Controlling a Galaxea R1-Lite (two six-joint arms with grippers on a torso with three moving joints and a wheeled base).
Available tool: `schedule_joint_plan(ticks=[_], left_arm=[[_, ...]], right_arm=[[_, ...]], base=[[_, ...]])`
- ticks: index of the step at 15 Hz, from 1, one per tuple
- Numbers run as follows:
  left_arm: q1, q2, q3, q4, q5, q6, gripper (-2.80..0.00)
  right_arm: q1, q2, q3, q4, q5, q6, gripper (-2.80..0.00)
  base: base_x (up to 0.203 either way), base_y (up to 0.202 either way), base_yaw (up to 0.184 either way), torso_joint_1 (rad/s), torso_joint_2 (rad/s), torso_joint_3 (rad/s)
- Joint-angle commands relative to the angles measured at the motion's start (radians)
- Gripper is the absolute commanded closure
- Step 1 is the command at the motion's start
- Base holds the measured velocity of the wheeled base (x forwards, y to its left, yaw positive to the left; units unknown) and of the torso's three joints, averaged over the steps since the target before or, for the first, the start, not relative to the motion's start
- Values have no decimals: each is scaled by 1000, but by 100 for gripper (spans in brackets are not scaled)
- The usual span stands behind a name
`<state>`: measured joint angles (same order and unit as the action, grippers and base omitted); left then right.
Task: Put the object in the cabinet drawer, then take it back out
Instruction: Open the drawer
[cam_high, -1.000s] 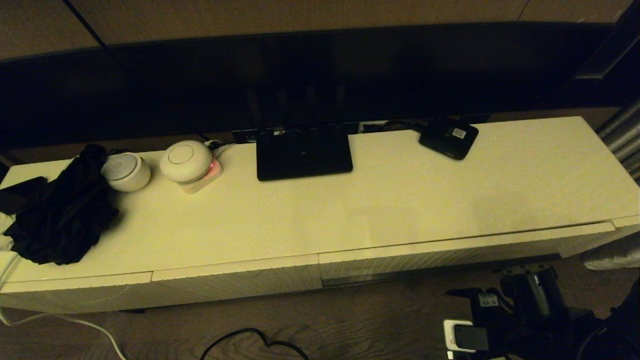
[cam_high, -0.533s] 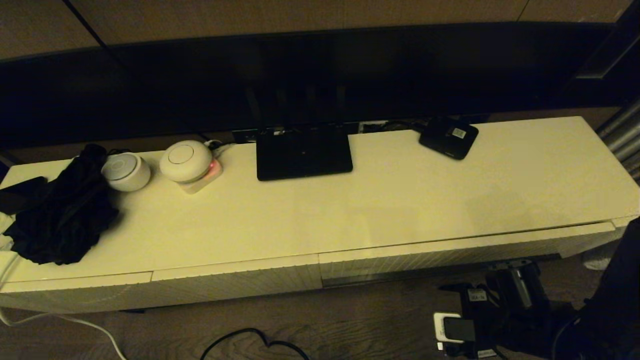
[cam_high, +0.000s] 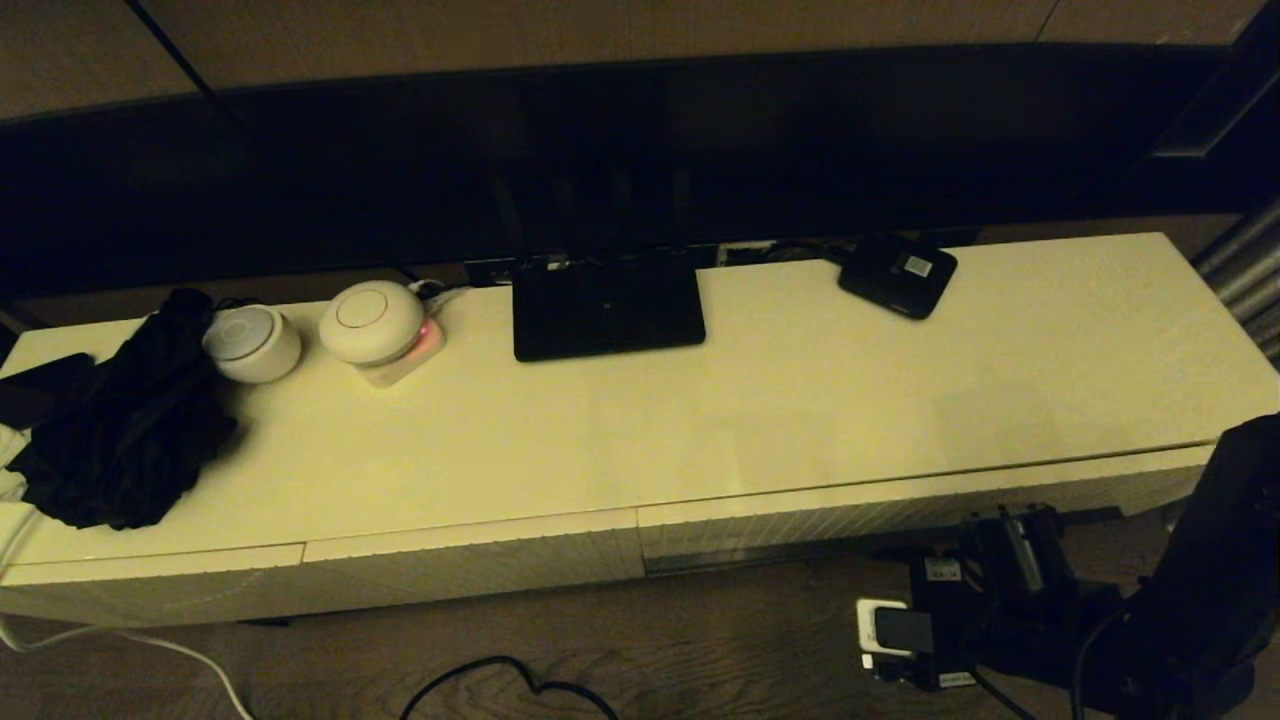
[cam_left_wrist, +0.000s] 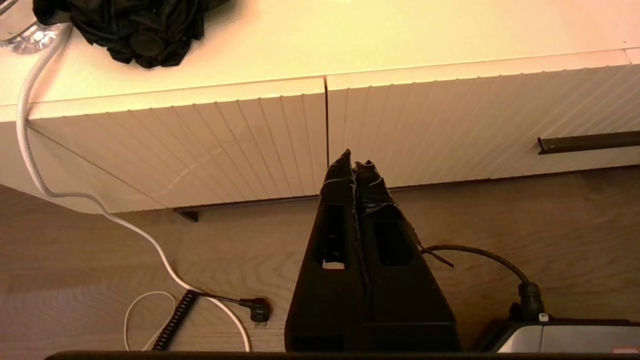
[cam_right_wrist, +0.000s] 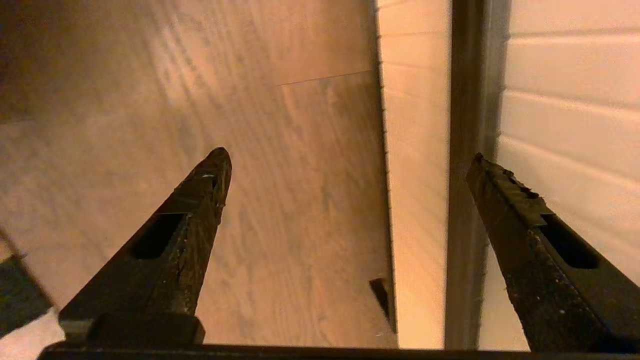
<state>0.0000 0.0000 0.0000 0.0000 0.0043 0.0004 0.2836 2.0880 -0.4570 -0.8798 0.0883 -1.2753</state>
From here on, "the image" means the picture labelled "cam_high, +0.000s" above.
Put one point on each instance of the black set-top box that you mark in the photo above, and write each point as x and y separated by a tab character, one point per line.
897	280

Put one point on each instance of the black television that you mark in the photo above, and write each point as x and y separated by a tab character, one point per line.
600	130

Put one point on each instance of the white pull-out drawer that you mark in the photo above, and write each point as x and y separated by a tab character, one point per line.
800	515

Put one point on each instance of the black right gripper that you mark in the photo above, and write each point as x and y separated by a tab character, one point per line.
945	620

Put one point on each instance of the silver vertical tubes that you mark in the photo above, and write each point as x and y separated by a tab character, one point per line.
1250	280

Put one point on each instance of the large white round device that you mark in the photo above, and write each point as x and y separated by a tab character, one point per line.
372	325

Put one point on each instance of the black flat case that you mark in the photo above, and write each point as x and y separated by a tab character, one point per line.
45	390

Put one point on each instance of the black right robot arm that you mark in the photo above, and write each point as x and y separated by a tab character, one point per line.
1230	560

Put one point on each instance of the pink white charging base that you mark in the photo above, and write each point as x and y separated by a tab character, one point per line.
425	345

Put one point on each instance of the black router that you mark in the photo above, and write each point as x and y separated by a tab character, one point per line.
610	310

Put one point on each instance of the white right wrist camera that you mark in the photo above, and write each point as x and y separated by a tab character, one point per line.
900	630

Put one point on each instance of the small white round speaker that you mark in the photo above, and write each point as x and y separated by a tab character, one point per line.
250	345

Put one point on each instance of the white TV cabinet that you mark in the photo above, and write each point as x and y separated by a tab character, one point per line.
600	450

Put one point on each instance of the black crumpled cloth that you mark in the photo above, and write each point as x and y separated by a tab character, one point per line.
120	440

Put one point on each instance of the dark angled frame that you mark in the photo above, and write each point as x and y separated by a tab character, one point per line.
1200	130

